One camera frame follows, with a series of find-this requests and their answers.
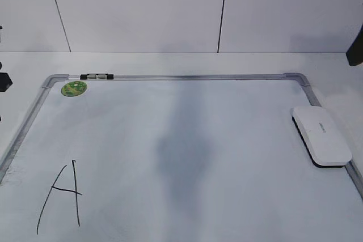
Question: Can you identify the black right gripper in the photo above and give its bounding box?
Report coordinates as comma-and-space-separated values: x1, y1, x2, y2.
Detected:
345, 26, 363, 66

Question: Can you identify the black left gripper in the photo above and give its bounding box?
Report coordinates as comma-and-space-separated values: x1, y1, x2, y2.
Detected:
0, 72, 12, 92

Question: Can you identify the white board eraser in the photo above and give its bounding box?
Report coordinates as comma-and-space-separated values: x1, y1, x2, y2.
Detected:
292, 106, 352, 168

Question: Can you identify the round green magnet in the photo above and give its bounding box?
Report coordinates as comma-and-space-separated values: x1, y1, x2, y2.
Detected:
61, 81, 87, 97

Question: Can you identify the black marker pen on frame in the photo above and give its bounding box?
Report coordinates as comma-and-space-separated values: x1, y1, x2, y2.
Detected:
68, 73, 114, 80

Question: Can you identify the white board with grey frame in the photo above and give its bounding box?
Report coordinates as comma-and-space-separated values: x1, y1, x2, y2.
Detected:
1, 73, 362, 241

